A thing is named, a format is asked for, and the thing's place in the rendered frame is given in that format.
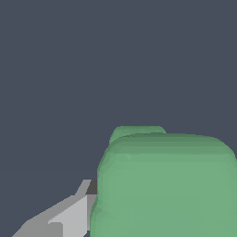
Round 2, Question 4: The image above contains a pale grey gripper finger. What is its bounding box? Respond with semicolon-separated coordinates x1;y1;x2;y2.
11;179;99;237

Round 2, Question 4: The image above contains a green rounded block object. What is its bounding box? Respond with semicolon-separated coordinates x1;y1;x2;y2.
89;125;237;237

